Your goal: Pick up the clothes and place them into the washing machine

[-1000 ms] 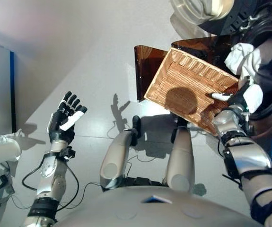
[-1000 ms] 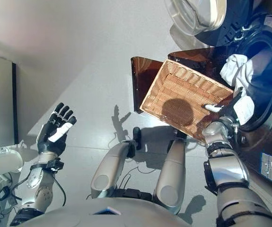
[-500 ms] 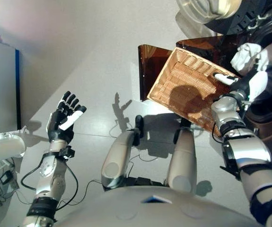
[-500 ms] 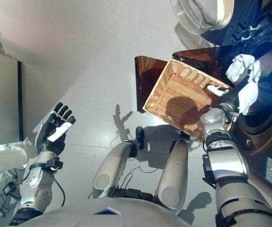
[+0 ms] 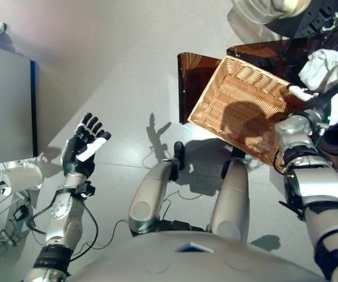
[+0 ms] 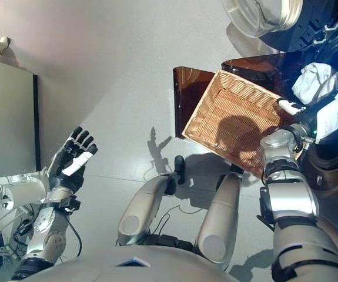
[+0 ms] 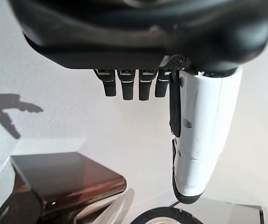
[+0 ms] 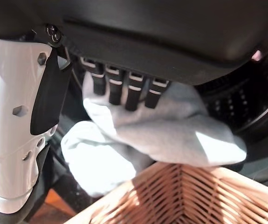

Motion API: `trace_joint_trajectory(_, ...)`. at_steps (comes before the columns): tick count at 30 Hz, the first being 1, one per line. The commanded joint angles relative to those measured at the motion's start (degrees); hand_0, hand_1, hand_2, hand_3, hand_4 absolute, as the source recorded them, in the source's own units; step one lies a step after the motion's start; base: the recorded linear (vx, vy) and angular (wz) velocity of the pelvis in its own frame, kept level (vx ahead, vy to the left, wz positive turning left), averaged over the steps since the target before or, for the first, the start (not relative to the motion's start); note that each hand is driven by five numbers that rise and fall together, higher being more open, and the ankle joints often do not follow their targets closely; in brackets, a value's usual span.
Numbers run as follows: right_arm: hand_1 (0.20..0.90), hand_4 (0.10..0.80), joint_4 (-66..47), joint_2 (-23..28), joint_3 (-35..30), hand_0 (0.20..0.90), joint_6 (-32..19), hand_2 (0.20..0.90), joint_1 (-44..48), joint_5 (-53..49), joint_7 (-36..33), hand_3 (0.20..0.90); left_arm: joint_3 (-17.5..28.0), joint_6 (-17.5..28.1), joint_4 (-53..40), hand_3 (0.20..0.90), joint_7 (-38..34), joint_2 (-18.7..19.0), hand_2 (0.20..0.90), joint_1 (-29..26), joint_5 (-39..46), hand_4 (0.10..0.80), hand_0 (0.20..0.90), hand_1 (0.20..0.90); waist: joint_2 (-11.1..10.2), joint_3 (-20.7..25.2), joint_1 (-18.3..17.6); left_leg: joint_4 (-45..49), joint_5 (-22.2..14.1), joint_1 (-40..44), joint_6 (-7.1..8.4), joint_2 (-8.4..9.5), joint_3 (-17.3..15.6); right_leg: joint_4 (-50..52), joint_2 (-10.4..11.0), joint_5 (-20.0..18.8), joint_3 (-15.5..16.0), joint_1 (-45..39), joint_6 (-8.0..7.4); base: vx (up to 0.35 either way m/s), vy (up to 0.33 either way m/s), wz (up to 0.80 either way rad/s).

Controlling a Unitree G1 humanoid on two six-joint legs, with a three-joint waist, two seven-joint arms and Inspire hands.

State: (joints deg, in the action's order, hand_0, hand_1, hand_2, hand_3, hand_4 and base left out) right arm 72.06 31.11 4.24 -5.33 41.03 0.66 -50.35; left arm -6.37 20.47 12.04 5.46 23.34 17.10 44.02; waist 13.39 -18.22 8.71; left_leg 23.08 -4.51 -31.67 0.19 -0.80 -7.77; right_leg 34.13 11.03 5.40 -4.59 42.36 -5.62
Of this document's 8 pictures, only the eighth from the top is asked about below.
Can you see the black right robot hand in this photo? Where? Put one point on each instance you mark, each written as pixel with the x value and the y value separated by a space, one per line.
pixel 147 35

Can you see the white basket liner cloth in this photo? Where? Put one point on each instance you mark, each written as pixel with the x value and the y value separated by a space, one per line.
pixel 159 135

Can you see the wicker laundry basket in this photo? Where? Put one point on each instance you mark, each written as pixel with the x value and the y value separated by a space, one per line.
pixel 182 200

